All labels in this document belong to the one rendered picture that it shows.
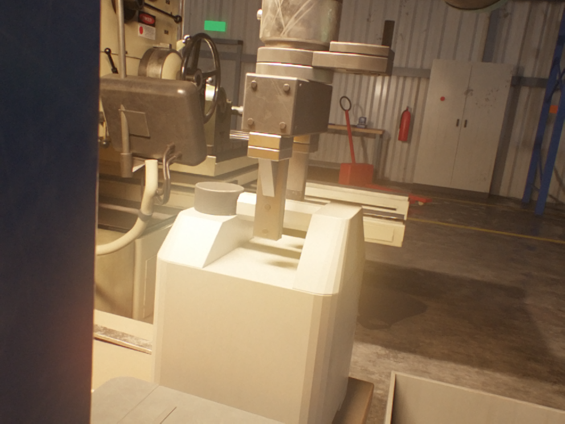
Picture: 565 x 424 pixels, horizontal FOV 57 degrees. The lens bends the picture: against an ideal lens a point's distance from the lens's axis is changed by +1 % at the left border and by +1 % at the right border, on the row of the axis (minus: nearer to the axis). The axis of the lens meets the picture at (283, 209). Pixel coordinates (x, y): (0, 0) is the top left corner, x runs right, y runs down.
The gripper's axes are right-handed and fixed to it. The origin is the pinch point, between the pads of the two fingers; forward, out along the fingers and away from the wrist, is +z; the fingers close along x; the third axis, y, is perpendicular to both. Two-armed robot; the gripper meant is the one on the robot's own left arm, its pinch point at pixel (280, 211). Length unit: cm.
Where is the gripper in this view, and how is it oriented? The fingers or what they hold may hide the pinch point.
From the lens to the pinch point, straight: 52.7
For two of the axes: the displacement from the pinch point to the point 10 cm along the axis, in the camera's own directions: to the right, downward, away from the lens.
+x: -3.2, 1.7, -9.3
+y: -9.4, -1.6, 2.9
